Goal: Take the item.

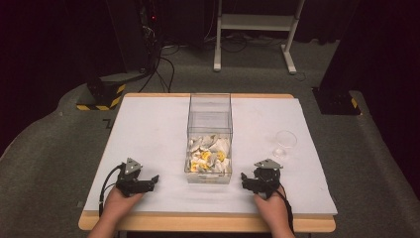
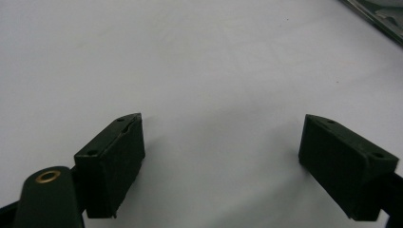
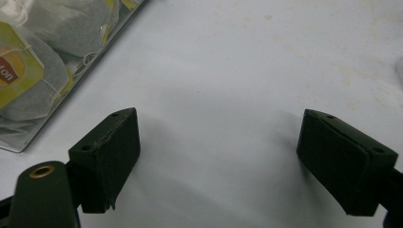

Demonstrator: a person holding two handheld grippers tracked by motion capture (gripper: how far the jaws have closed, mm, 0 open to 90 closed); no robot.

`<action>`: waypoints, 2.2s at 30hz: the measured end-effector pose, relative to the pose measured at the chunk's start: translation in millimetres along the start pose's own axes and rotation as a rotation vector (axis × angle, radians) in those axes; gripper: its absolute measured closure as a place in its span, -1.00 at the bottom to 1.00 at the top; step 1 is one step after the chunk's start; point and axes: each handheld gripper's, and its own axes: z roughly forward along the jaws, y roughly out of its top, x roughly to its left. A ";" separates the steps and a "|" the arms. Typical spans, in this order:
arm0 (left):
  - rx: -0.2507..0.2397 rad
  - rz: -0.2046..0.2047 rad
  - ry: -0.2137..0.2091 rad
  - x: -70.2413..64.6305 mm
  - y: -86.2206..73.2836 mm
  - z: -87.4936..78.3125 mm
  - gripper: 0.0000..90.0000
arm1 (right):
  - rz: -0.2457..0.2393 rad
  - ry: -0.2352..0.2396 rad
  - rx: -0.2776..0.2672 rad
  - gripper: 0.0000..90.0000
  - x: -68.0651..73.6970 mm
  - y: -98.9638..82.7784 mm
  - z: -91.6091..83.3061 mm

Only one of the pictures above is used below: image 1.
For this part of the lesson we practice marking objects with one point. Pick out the pile of white yellow pieces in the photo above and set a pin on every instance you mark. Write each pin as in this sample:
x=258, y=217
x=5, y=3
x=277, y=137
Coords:
x=209, y=153

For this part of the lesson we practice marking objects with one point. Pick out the white table mat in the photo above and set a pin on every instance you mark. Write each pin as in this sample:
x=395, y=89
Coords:
x=155, y=132

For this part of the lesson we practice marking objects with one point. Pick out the black equipment rack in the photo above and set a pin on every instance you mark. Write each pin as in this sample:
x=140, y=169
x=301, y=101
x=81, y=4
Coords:
x=142, y=33

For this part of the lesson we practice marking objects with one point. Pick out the wooden table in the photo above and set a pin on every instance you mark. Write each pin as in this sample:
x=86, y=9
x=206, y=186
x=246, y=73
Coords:
x=204, y=223

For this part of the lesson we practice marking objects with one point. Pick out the black yellow striped base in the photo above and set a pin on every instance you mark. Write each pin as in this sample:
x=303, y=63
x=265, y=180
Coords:
x=105, y=92

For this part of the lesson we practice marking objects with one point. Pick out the black stand base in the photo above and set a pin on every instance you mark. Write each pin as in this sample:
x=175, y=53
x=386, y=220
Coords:
x=335, y=100

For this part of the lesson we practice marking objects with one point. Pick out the clear glass cup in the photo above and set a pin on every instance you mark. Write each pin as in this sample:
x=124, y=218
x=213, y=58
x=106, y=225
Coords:
x=286, y=139

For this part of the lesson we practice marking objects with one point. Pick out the white metal stand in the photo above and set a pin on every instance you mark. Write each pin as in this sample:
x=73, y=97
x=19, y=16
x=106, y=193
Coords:
x=257, y=21

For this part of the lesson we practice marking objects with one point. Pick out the person's right hand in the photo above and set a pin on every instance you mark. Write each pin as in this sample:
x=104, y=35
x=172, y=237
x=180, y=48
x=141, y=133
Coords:
x=273, y=208

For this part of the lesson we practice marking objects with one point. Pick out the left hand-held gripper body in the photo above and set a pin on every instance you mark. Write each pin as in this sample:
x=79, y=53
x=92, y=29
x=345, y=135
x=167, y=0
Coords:
x=130, y=185

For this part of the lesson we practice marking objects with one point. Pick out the dark curtain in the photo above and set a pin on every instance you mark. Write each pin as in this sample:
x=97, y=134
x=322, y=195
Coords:
x=49, y=39
x=379, y=49

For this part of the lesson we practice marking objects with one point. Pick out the person's left hand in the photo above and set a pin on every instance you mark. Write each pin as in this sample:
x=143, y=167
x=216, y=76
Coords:
x=117, y=205

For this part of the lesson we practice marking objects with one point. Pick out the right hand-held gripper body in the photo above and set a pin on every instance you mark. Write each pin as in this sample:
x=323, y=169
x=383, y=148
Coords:
x=266, y=180

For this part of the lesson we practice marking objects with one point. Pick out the clear plastic box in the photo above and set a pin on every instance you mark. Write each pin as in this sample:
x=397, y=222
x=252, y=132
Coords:
x=209, y=112

